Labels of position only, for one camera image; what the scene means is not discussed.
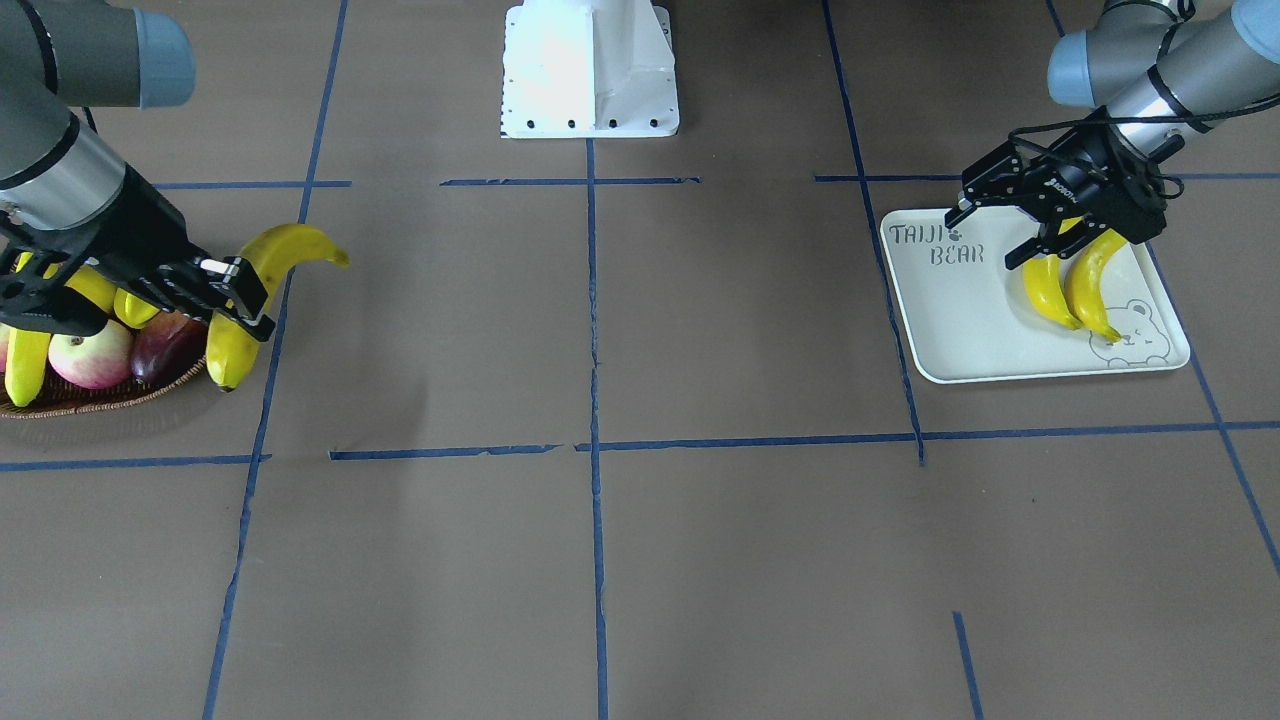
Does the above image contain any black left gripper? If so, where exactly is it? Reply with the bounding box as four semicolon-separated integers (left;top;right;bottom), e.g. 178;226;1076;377
945;126;1169;272

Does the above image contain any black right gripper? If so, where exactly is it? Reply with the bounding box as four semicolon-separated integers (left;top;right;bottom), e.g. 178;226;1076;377
1;179;276;343

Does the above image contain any yellow banana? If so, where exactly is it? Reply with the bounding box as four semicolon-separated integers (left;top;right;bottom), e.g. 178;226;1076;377
205;223;349;392
3;252;56;407
1021;252;1084;331
1065;231;1128;343

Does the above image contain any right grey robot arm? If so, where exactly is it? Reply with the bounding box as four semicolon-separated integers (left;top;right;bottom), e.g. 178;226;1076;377
1;1;275;341

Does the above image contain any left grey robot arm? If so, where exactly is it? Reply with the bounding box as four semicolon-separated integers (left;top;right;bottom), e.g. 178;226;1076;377
943;1;1277;269

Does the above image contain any white bear tray plate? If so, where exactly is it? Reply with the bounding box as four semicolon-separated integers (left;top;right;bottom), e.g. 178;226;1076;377
879;208;1190;384

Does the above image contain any brown wicker basket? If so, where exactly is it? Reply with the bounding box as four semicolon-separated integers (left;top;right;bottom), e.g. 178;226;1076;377
1;357;207;420

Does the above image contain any red purple mango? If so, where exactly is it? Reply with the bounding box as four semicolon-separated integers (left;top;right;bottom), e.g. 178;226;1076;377
131;313;209;387

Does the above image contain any yellow green starfruit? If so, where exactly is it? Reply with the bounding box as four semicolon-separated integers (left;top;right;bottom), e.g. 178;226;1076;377
111;288;161;331

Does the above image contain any pink apple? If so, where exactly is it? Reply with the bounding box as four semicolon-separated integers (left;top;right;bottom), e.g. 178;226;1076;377
47;320;134;389

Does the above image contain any yellow pear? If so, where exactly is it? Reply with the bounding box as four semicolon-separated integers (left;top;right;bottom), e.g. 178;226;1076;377
67;265;118;316

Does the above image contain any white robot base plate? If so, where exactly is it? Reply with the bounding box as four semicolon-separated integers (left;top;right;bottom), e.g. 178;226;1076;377
500;1;681;138

